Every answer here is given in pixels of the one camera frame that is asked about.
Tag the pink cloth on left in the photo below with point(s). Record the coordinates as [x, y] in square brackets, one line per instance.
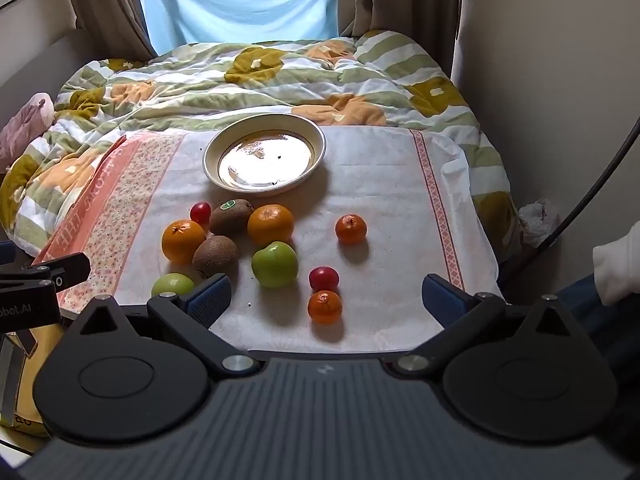
[22, 127]

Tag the white pink floral towel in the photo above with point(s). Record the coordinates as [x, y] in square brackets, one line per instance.
[390, 200]

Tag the small orange cherry tomato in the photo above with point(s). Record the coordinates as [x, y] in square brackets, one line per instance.
[325, 307]

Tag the person's white sleeve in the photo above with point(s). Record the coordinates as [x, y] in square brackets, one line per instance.
[617, 267]

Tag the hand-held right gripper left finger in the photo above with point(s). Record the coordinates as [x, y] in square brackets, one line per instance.
[210, 301]

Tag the clear plastic bag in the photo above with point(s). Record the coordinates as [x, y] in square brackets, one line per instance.
[539, 220]

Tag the small mandarin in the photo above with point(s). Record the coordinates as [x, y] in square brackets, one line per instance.
[350, 229]

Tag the red cherry tomato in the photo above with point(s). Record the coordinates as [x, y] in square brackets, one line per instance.
[200, 212]
[323, 278]

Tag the green striped flower blanket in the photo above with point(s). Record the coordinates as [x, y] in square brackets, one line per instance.
[210, 85]

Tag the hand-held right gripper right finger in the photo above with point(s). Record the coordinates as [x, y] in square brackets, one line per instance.
[442, 301]

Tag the kiwi with green sticker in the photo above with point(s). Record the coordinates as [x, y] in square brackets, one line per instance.
[231, 216]

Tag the cream ceramic bowl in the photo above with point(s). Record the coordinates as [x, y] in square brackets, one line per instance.
[265, 157]

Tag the green apple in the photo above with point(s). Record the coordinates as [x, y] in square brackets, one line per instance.
[171, 284]
[274, 264]

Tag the large orange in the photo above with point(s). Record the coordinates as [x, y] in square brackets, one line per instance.
[183, 241]
[270, 224]

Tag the beige curtain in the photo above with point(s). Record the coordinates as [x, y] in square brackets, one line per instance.
[107, 5]
[395, 0]

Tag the yellow bag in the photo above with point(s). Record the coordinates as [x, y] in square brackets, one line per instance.
[25, 400]

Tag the brown kiwi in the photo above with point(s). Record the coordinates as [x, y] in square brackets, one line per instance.
[215, 256]

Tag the light blue window cloth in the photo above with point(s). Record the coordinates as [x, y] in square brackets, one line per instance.
[235, 0]

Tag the person's blue trouser leg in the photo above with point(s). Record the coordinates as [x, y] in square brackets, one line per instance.
[607, 322]

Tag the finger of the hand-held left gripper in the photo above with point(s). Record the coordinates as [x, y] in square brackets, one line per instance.
[67, 269]

